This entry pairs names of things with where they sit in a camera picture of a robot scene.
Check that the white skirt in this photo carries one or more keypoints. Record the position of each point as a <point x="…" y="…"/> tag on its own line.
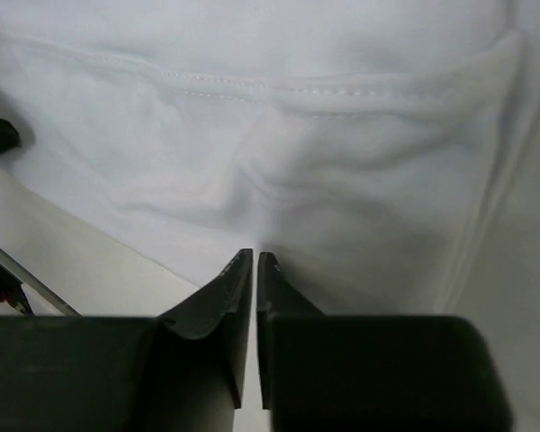
<point x="364" y="142"/>

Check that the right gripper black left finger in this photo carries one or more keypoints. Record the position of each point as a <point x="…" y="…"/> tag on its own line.
<point x="180" y="371"/>

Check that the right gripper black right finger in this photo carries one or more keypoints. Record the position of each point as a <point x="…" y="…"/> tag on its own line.
<point x="321" y="372"/>

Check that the aluminium table edge rail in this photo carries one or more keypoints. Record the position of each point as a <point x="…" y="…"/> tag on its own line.
<point x="23" y="294"/>

